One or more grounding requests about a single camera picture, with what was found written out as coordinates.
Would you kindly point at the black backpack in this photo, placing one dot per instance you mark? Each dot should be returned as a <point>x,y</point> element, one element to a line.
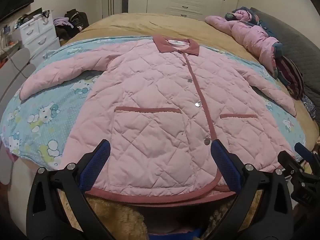
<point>76,17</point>

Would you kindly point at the dark clothes pile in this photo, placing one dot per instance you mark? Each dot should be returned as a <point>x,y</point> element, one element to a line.
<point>63,31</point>

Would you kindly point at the pink quilted jacket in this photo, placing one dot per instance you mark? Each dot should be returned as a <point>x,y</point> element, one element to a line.
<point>155,90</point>

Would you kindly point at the dark floral cloth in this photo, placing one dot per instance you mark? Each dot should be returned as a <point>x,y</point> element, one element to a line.
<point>255,17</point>

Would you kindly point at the grey quilted headboard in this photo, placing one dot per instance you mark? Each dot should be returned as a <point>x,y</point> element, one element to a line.
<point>297,47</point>

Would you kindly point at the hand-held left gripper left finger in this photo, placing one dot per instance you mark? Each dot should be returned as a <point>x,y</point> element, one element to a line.
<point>98,160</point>

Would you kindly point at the purple cloth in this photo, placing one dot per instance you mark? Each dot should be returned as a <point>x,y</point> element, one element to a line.
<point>61,21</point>

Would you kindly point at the tan bed blanket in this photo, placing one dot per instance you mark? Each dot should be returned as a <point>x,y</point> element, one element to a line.
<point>155,26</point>

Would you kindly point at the black clothes hanger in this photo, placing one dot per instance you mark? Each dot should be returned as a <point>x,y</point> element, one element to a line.
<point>41,12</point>

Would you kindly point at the dark striped cloth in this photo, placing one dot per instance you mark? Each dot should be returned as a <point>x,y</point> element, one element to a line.
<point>291,76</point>

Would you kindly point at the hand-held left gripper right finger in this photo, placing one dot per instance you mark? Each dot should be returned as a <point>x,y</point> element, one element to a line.
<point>223,162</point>

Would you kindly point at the blue cartoon cat blanket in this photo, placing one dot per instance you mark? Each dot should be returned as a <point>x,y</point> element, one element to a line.
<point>50,115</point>

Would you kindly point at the white drawer chest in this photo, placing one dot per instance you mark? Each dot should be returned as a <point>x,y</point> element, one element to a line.
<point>37,33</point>

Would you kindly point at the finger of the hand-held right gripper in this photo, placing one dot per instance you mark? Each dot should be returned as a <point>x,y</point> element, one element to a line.
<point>290,163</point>
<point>303,153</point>

